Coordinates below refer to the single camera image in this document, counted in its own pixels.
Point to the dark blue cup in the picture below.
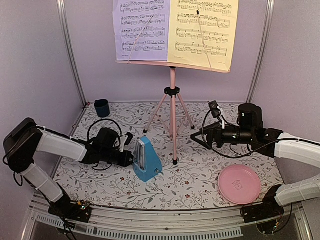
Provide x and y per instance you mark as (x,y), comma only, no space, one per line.
(102,108)

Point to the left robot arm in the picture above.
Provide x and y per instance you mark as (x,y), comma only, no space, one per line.
(21,144)

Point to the blue metronome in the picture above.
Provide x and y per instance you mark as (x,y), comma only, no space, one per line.
(146,163)

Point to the left aluminium frame post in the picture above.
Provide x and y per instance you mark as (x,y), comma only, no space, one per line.
(61,7)

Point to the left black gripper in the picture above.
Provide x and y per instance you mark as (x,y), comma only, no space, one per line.
(125,162)

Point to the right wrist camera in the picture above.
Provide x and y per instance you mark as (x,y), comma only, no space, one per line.
(216,112)

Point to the purple sheet music paper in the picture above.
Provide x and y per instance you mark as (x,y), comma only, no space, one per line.
(141,29)

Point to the yellow sheet music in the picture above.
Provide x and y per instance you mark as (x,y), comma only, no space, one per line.
(202,33)

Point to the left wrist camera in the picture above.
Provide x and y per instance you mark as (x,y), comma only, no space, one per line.
(125,141)

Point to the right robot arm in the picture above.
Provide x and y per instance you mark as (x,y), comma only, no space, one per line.
(269,142)

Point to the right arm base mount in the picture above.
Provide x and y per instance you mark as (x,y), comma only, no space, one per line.
(262,211)

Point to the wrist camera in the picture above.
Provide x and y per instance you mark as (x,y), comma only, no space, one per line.
(125,141)
(216,112)

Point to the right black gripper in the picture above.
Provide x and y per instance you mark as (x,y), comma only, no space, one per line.
(216,129)

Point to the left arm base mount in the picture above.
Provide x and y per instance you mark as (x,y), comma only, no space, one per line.
(71,210)

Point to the front aluminium rail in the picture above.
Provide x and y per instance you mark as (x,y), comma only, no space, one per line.
(109,223)

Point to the pink music stand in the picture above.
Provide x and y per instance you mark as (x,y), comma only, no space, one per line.
(173,92)

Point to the pink plate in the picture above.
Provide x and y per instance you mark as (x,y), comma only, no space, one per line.
(239,184)

